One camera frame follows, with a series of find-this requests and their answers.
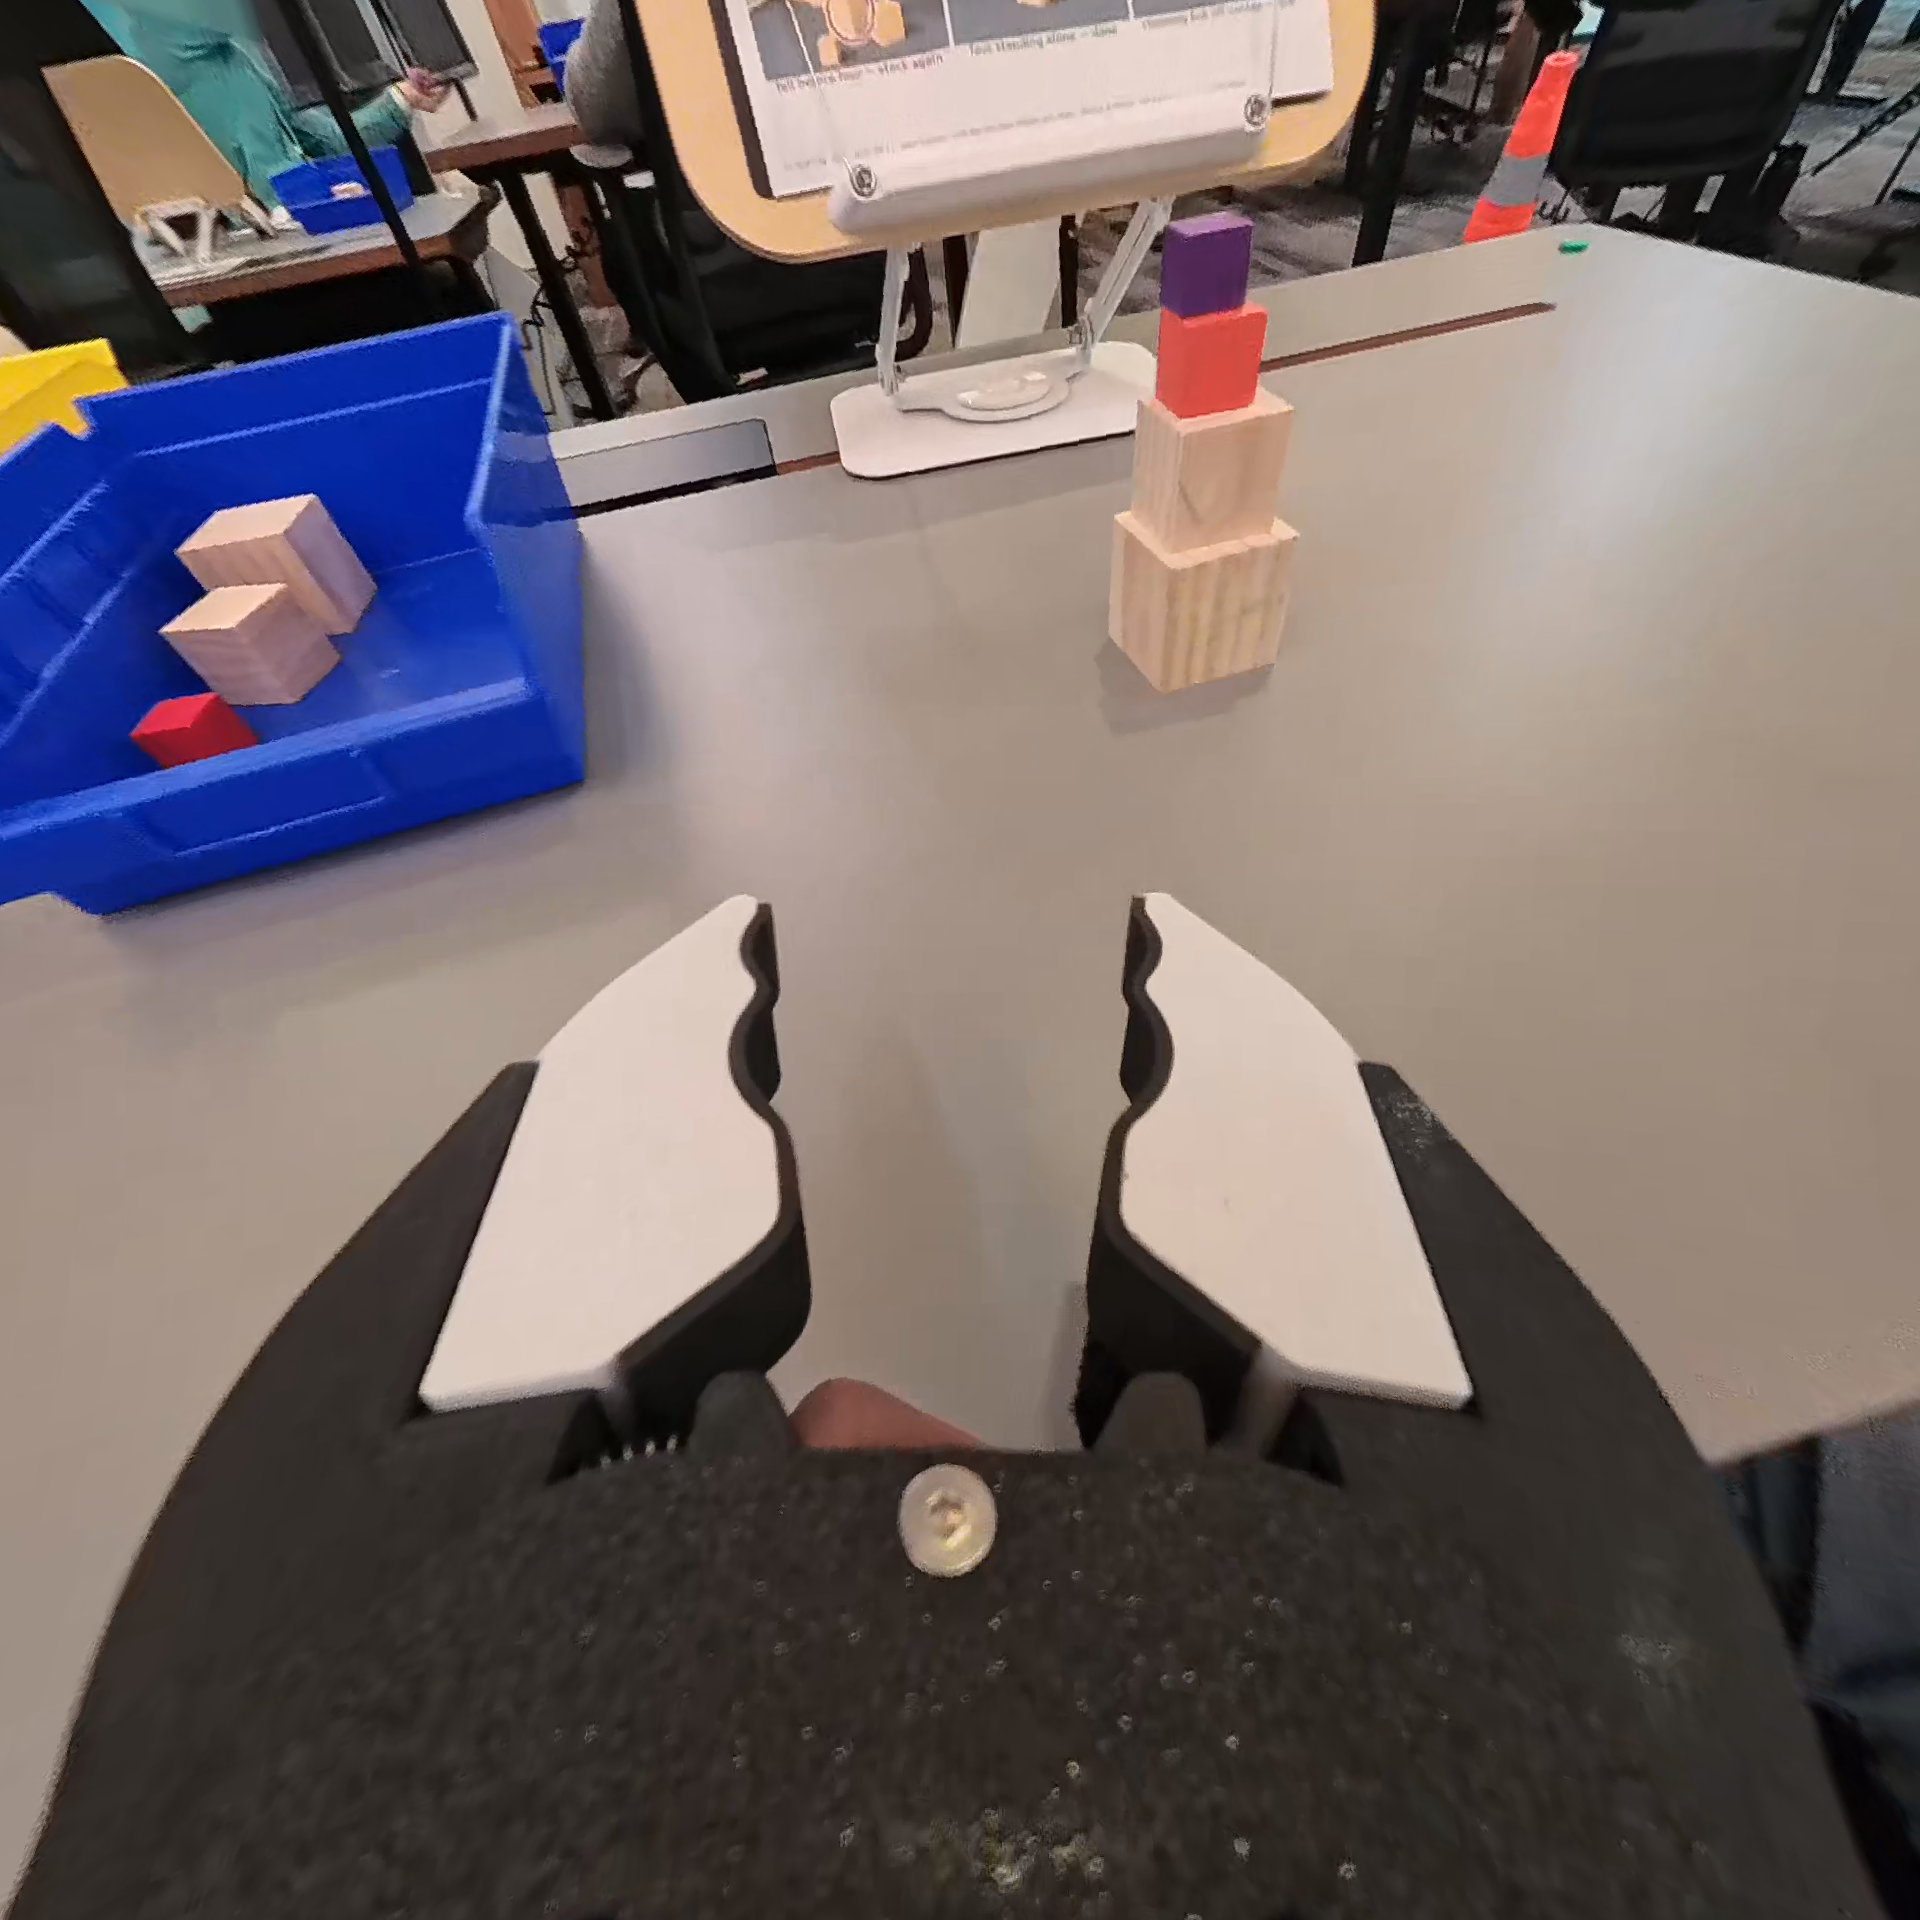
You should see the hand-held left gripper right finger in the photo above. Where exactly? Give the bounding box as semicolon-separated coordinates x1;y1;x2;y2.
1075;891;1475;1417

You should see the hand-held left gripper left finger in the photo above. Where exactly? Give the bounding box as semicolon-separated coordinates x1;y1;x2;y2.
418;897;817;1417

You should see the large wooden cube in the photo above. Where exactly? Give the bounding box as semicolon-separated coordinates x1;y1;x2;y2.
176;496;380;639
1108;513;1306;688

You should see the blue plastic bin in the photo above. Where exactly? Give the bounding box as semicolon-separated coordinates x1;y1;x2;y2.
0;314;591;915

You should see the medium wooden cube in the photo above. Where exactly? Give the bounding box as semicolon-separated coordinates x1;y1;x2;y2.
157;583;338;711
1131;385;1299;561

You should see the red wooden cube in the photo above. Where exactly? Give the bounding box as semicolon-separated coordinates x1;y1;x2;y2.
1157;304;1272;419
131;690;263;770

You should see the purple wooden cube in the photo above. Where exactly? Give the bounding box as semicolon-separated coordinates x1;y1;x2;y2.
1160;211;1257;320

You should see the black office chair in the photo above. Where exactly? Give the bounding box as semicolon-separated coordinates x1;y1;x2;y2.
586;136;903;393
1545;0;1847;214

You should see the yellow plastic bin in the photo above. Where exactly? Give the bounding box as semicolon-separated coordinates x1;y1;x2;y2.
0;336;129;458

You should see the brown wooden desk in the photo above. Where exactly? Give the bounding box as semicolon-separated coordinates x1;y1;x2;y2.
135;188;496;302

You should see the small blue bin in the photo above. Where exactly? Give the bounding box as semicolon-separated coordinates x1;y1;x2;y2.
272;158;407;236

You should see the wooden display board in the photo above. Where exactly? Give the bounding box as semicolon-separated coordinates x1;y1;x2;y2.
616;0;1384;266

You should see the orange striped traffic cone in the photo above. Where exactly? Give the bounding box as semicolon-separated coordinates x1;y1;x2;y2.
1463;47;1585;250

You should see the pale board on stand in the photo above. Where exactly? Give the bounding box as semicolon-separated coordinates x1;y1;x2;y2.
47;55;256;266

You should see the white instruction sheet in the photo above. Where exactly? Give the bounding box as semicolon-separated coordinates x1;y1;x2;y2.
715;0;1338;202

